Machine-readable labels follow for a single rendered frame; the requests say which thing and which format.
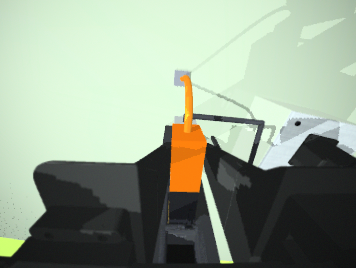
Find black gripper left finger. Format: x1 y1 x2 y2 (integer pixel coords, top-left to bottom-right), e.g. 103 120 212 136
33 142 172 263

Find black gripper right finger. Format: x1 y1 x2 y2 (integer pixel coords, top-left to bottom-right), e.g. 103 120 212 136
204 143 356 263

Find dark grey bent cord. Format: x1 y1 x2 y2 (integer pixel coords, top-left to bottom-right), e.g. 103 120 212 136
174 113 266 165

